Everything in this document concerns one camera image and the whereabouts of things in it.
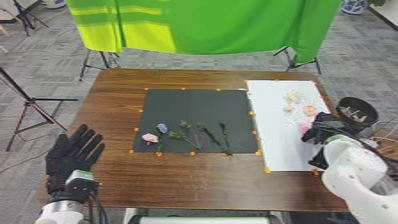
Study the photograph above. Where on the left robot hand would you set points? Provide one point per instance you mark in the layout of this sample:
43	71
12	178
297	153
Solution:
73	153

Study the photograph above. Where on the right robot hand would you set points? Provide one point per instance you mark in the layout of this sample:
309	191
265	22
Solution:
329	128

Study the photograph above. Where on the pink flower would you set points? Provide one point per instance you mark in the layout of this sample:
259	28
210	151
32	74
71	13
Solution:
304	127
149	137

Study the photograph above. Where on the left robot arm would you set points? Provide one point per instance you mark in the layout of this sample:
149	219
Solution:
59	211

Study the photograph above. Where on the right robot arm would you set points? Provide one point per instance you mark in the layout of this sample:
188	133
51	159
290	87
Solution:
355	173

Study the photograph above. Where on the black round container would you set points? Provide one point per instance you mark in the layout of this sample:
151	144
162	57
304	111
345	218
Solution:
348	105

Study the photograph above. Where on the white sheet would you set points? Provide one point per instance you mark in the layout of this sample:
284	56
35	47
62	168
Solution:
272	133

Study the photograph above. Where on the white flower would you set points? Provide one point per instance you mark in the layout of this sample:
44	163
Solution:
293	96

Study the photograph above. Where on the blue flower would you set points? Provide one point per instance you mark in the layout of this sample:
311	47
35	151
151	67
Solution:
162	128

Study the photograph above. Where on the black tripod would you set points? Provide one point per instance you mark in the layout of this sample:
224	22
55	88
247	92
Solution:
30	100
25	15

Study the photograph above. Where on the green sprig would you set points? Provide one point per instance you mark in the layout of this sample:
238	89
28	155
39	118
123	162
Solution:
203	127
185	125
222	128
176	135

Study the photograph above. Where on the black cloth stand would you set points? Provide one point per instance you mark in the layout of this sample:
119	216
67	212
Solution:
105	60
291	58

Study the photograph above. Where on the dark mat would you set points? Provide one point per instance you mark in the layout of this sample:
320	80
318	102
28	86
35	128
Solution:
195	110

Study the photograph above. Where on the pale grey bar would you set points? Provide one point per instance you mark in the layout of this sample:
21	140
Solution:
201	220

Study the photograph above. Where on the blue and white vase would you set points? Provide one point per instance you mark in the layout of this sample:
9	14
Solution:
354	6
53	3

